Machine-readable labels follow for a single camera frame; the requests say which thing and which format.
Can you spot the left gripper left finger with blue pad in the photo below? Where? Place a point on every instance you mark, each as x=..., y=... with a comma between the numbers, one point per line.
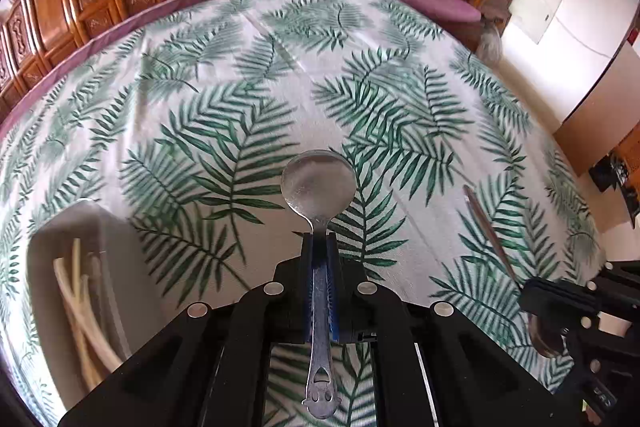
x=293, y=312

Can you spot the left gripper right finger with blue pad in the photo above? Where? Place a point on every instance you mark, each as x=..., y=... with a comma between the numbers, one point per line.
x=350, y=312

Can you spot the silver metal spoon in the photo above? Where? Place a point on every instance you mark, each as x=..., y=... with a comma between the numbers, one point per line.
x=318, y=185
x=510, y=271

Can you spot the grey metal utensil tray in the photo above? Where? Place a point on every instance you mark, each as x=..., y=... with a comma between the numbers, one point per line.
x=93, y=301

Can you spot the long white plastic chopstick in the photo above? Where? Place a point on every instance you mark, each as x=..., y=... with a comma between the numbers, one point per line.
x=97, y=357

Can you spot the palm leaf print tablecloth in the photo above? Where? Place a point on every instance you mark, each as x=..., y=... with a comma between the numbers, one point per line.
x=183, y=127

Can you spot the purple bench cushion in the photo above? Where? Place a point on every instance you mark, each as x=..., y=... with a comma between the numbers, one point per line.
x=96, y=45

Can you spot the small wooden side table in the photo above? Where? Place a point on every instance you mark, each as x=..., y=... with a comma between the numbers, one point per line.
x=497, y=12

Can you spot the white electrical panel box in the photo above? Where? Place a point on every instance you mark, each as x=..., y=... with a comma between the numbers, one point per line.
x=534, y=16

